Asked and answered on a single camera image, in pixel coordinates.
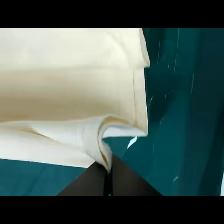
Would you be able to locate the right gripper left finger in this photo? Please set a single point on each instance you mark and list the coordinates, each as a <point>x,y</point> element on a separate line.
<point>88,183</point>

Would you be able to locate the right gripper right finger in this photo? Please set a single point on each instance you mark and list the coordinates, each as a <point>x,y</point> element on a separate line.
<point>128,181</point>

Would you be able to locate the cream T-shirt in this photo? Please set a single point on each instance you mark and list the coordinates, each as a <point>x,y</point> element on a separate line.
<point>66,83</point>

